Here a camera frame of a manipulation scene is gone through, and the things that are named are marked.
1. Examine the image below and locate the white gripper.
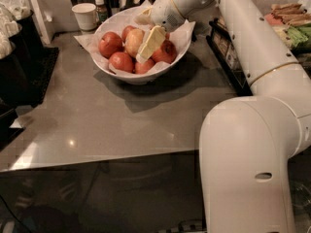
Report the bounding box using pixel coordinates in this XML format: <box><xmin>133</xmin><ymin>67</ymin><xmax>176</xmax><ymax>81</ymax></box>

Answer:
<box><xmin>134</xmin><ymin>0</ymin><xmax>213</xmax><ymax>63</ymax></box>

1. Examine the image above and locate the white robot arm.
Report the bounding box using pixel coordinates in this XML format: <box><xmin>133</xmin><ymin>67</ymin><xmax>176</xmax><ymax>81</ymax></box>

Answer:
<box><xmin>135</xmin><ymin>0</ymin><xmax>311</xmax><ymax>233</ymax></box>

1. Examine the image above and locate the yellowish apple centre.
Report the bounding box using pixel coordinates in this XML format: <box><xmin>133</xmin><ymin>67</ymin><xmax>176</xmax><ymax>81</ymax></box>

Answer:
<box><xmin>124</xmin><ymin>28</ymin><xmax>145</xmax><ymax>57</ymax></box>

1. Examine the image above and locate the red apple back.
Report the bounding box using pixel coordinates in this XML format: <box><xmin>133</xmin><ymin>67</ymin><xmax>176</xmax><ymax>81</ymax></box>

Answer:
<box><xmin>121</xmin><ymin>25</ymin><xmax>136</xmax><ymax>42</ymax></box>

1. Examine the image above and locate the red apple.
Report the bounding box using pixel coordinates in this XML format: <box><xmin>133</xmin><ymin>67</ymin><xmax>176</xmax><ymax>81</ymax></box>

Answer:
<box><xmin>152</xmin><ymin>40</ymin><xmax>177</xmax><ymax>64</ymax></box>
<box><xmin>98</xmin><ymin>32</ymin><xmax>123</xmax><ymax>58</ymax></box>
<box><xmin>134</xmin><ymin>59</ymin><xmax>155</xmax><ymax>74</ymax></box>
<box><xmin>109</xmin><ymin>51</ymin><xmax>134</xmax><ymax>73</ymax></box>
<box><xmin>121</xmin><ymin>25</ymin><xmax>136</xmax><ymax>42</ymax></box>

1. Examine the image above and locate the white ceramic bowl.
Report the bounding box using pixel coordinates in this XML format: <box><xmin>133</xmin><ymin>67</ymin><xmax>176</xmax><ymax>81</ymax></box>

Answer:
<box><xmin>90</xmin><ymin>5</ymin><xmax>192</xmax><ymax>85</ymax></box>

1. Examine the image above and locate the red apple right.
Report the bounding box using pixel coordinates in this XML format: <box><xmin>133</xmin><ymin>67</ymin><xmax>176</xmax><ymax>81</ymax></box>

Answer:
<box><xmin>152</xmin><ymin>40</ymin><xmax>177</xmax><ymax>64</ymax></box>

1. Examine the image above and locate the white paper bowl liner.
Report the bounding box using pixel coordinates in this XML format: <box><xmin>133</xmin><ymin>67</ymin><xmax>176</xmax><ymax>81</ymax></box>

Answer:
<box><xmin>73</xmin><ymin>5</ymin><xmax>196</xmax><ymax>77</ymax></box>

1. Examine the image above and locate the red apple front centre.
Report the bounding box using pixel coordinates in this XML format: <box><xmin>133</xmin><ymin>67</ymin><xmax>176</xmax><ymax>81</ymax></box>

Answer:
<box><xmin>134</xmin><ymin>59</ymin><xmax>155</xmax><ymax>74</ymax></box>

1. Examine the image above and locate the red apple front left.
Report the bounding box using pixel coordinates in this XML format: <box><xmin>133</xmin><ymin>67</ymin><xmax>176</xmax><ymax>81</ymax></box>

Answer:
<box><xmin>109</xmin><ymin>51</ymin><xmax>134</xmax><ymax>73</ymax></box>

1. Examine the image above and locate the small brown sauce bottle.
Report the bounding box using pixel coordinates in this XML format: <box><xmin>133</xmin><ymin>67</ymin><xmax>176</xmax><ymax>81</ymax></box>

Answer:
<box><xmin>95</xmin><ymin>0</ymin><xmax>108</xmax><ymax>22</ymax></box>

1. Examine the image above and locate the white paper cup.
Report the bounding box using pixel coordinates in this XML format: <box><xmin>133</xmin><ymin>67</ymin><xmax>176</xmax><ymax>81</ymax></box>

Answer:
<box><xmin>72</xmin><ymin>3</ymin><xmax>97</xmax><ymax>31</ymax></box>

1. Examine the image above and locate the black rubber mat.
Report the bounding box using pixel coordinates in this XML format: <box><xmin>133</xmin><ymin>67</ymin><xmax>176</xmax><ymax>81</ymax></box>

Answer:
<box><xmin>30</xmin><ymin>48</ymin><xmax>59</xmax><ymax>107</ymax></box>

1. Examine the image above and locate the white napkin dispenser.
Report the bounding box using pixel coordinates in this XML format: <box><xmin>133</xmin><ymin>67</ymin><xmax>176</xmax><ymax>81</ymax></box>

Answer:
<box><xmin>30</xmin><ymin>0</ymin><xmax>54</xmax><ymax>45</ymax></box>

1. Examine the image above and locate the black container with packets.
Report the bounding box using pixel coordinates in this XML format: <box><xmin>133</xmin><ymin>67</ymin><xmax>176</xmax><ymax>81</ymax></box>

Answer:
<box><xmin>0</xmin><ymin>11</ymin><xmax>44</xmax><ymax>106</ymax></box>

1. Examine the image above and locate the black wire condiment rack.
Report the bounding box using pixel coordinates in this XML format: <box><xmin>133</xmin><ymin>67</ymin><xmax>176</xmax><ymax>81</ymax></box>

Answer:
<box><xmin>206</xmin><ymin>18</ymin><xmax>252</xmax><ymax>96</ymax></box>

